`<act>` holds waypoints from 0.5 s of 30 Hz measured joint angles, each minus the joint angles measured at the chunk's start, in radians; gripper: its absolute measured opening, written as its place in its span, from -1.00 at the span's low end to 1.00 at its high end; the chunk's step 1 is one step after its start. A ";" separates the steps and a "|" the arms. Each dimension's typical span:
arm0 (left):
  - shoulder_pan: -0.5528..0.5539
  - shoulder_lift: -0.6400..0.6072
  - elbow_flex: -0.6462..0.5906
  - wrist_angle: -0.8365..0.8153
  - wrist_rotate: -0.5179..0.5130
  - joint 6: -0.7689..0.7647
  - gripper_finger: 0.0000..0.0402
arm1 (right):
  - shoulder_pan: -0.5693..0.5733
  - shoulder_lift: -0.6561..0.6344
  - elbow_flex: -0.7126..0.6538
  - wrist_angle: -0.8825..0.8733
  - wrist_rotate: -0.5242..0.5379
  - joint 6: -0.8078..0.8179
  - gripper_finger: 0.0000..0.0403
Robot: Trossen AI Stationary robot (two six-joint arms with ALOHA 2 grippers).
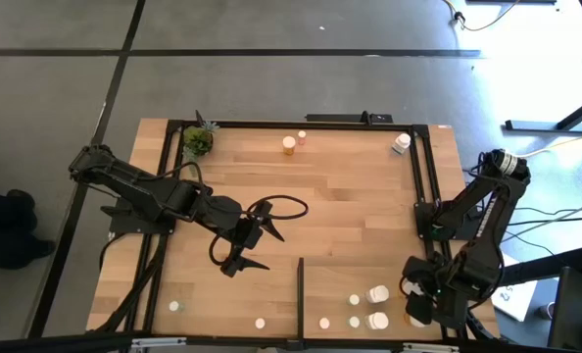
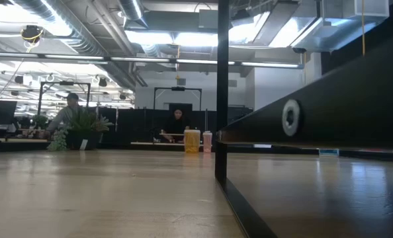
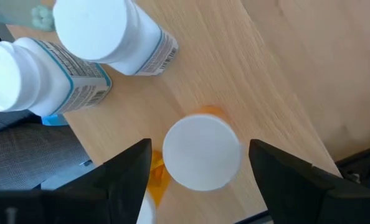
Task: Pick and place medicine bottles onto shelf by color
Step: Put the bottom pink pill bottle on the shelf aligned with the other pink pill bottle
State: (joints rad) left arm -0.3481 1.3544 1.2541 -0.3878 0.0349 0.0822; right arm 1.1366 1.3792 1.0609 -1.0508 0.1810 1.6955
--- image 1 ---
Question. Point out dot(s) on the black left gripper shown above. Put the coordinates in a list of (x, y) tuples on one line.
[(242, 233)]

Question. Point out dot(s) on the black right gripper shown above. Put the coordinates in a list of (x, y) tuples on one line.
[(450, 299)]

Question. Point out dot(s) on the white bottle blue label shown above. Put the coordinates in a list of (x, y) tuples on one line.
[(378, 294), (402, 143)]

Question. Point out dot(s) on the large white medicine bottle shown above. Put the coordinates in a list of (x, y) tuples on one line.
[(378, 320)]

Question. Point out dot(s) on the small pink pill bottle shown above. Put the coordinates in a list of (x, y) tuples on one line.
[(260, 323), (324, 323), (302, 137)]

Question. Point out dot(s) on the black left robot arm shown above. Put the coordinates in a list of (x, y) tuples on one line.
[(139, 188)]

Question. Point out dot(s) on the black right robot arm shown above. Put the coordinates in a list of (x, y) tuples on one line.
[(487, 235)]

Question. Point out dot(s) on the white paper sheet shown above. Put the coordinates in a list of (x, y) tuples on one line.
[(514, 299)]

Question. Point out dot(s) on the black diagonal bar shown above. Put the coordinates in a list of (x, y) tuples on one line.
[(536, 268)]

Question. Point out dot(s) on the potted green succulent plant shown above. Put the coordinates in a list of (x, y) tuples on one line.
[(198, 140)]

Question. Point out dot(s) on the black computer case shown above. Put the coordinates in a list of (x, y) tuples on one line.
[(577, 314)]

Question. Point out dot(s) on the black floor stand base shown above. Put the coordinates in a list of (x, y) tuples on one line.
[(541, 126)]

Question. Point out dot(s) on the person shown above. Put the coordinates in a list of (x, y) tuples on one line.
[(7, 245)]

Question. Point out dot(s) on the silver corner bracket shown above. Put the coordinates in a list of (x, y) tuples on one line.
[(159, 343), (430, 348)]

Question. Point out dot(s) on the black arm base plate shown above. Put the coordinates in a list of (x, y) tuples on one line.
[(134, 226), (425, 220)]

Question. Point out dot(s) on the black table frame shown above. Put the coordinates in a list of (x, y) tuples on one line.
[(296, 125)]

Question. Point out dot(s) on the black camera bracket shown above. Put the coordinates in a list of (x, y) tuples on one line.
[(340, 117)]

